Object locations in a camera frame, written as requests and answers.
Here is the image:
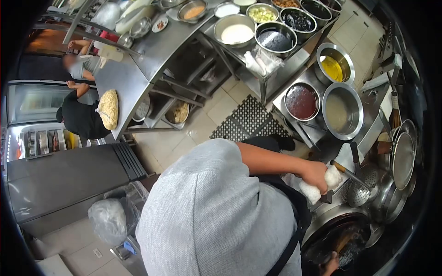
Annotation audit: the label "white cloth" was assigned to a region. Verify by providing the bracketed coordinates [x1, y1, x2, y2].
[299, 164, 343, 205]

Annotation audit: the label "person's left hand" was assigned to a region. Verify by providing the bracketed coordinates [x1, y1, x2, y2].
[300, 160, 329, 195]

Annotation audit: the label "stack of steel strainers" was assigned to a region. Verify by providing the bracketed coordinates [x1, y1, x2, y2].
[390, 119, 419, 191]

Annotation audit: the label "curved steel counter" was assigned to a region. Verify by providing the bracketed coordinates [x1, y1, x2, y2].
[94, 12, 223, 141]

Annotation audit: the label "clear plastic bag of packets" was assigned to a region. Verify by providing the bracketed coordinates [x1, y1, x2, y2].
[243, 48, 284, 77]

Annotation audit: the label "bamboo wok brush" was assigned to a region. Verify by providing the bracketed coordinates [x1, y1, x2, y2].
[331, 233, 361, 267]

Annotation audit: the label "black steel wok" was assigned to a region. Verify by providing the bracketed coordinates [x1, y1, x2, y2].
[301, 191, 373, 275]

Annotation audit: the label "steel bowl of orange sauce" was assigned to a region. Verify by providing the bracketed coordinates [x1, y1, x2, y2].
[177, 0, 209, 24]

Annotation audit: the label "person's right hand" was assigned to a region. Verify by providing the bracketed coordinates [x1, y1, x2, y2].
[319, 251, 341, 276]

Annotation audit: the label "steel bowl of white powder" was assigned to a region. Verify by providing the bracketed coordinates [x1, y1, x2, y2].
[213, 14, 257, 49]

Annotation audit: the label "grey steel cabinet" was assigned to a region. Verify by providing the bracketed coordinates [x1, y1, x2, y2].
[6, 141, 150, 239]

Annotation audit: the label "perforated steel skimmer ladle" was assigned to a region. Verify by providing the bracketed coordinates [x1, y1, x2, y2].
[330, 160, 381, 208]

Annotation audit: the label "steel bowl of noodles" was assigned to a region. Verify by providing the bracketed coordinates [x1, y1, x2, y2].
[164, 100, 190, 125]

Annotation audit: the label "person's right fingers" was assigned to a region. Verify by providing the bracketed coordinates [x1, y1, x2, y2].
[326, 251, 341, 271]

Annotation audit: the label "steel bowl of white salt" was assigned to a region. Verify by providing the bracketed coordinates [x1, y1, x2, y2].
[214, 2, 241, 19]

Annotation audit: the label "steel bowl of dark liquid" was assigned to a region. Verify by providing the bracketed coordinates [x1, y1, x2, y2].
[299, 0, 334, 29]

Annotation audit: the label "steel bowl of yellow oil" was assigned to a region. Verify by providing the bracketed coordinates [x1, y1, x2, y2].
[314, 42, 356, 86]

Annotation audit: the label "black handled ladle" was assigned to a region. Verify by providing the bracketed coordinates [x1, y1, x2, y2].
[350, 141, 362, 174]

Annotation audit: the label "bag of noodles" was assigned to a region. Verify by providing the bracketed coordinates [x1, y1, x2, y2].
[95, 89, 119, 131]

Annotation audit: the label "person's left fingers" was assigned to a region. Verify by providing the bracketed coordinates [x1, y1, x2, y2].
[312, 178, 329, 195]

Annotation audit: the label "steel bowl of brown food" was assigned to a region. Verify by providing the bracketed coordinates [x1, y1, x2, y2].
[271, 0, 301, 10]

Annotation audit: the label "steel bowl of red sauce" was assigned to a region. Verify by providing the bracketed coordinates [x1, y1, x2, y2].
[284, 82, 321, 122]

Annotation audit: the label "clear plastic bin bag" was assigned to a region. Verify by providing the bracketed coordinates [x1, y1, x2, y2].
[103, 180, 150, 236]

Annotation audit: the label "bamboo whisk brush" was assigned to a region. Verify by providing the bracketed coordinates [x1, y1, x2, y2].
[390, 90, 403, 129]

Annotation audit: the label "large steel bowl pale liquid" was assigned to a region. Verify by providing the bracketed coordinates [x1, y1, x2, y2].
[321, 82, 364, 141]

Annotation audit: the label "steel box with blue cloth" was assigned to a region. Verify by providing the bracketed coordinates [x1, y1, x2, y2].
[109, 235, 148, 276]

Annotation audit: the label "person's body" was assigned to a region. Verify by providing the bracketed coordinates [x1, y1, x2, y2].
[135, 138, 313, 276]

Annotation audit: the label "small white plate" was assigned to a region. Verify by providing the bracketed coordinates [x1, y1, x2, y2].
[152, 16, 169, 34]

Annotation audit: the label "steel bowl of dark powder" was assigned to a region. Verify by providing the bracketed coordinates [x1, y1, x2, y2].
[254, 21, 298, 58]

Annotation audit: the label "stack of steel bowls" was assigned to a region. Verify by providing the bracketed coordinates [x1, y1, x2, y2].
[366, 171, 413, 225]

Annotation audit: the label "steel bowl of chopped greens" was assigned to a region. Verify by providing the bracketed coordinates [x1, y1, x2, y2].
[246, 3, 280, 25]

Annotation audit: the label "steel bowl of black sauce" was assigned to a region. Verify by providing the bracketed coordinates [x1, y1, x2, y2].
[279, 7, 317, 44]

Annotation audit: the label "steel trolley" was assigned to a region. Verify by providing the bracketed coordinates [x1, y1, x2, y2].
[200, 13, 341, 105]

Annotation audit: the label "white filled plastic bag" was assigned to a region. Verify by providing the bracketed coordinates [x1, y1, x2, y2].
[87, 198, 128, 246]

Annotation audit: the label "glass display fridge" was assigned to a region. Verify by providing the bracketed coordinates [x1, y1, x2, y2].
[6, 80, 101, 163]

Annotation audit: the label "white plastic bottle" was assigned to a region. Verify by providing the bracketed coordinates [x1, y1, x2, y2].
[98, 45, 124, 63]

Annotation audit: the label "black rubber floor mat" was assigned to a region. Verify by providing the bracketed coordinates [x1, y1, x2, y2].
[209, 94, 295, 142]

